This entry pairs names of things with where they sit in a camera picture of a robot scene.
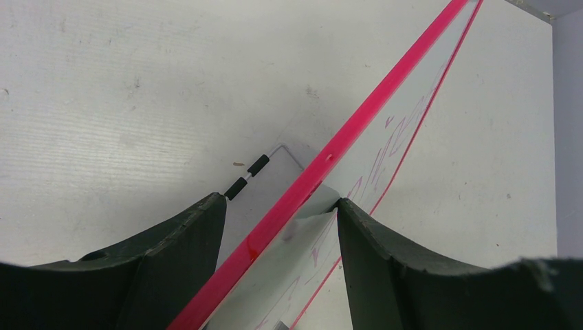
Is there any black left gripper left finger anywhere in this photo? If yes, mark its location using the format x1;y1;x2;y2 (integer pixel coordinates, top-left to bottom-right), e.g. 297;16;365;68
1;192;227;329

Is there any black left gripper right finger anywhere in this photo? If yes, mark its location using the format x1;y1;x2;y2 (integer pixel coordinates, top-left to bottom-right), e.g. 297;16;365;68
337;198;582;329

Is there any pink framed whiteboard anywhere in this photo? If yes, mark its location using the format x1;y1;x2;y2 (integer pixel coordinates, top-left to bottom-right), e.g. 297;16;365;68
170;1;481;329

